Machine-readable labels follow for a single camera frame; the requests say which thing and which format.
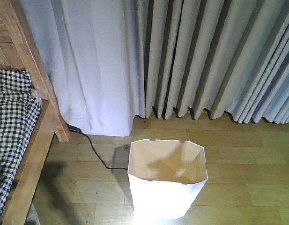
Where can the white paper trash bin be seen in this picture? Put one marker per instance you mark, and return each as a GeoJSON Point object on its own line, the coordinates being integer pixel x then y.
{"type": "Point", "coordinates": [165, 177]}

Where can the white curtain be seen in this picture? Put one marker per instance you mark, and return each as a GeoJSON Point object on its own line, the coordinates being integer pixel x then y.
{"type": "Point", "coordinates": [110, 60]}

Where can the black white checkered bedding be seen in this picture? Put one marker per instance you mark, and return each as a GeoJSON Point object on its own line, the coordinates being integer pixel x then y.
{"type": "Point", "coordinates": [19, 112]}

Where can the grey fluffy rug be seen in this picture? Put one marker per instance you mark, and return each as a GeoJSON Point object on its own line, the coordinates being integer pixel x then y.
{"type": "Point", "coordinates": [32, 216]}

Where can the wooden bed frame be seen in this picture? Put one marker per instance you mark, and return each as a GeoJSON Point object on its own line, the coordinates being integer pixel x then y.
{"type": "Point", "coordinates": [18, 51]}

